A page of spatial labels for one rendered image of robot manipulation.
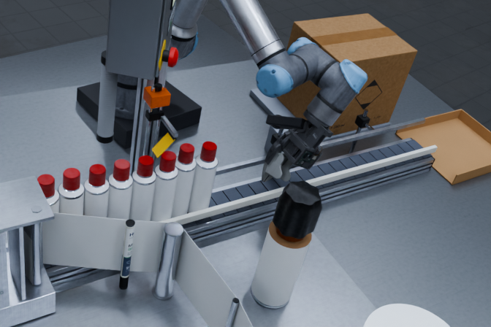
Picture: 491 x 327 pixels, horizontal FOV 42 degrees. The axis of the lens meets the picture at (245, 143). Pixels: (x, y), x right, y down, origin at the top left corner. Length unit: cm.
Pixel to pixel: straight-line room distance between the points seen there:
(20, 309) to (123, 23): 56
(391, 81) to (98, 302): 111
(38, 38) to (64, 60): 178
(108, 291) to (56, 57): 99
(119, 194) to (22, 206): 27
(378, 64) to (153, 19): 90
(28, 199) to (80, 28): 292
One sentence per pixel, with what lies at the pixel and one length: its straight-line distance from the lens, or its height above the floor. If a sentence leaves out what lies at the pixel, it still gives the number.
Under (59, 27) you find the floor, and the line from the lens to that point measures 402.
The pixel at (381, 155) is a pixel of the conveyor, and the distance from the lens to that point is 190.
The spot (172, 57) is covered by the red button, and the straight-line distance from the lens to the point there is 121.
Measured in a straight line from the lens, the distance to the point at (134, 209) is 141.
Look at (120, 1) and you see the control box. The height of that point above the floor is 144.
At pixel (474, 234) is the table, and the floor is 83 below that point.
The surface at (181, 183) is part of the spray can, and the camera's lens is 143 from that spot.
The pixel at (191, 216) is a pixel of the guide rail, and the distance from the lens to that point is 148.
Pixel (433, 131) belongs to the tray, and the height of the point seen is 83.
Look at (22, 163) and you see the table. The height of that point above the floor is 83.
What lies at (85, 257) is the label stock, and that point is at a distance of 133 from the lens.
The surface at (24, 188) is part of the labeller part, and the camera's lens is 118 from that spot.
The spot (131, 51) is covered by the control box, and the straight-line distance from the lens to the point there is 119.
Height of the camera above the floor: 195
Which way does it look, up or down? 37 degrees down
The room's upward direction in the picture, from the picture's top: 13 degrees clockwise
